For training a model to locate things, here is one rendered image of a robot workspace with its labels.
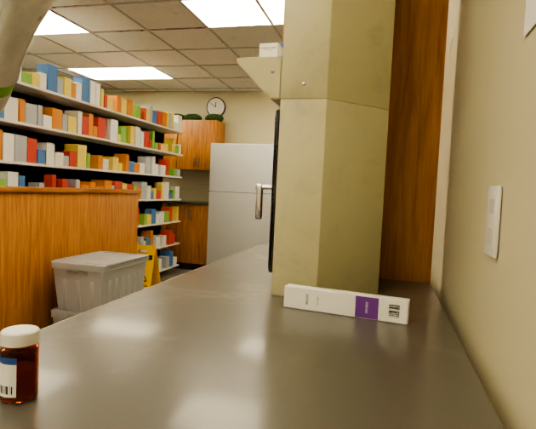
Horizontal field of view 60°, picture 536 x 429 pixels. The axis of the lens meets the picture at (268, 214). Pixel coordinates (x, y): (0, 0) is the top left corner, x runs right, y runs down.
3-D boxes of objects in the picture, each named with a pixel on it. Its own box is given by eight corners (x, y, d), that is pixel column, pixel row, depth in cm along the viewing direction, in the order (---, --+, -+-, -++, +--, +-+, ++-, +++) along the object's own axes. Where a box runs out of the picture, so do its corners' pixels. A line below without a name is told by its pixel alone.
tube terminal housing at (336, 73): (379, 281, 137) (395, 15, 133) (376, 306, 106) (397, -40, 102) (295, 273, 143) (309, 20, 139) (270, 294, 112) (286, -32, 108)
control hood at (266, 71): (304, 120, 141) (305, 87, 140) (280, 99, 110) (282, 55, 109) (267, 120, 144) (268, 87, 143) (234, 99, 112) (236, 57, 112)
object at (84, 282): (149, 296, 357) (151, 254, 355) (103, 317, 298) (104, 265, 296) (101, 291, 367) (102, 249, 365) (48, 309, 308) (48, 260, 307)
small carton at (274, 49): (282, 71, 123) (283, 48, 123) (276, 65, 119) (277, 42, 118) (264, 71, 125) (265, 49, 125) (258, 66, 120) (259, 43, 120)
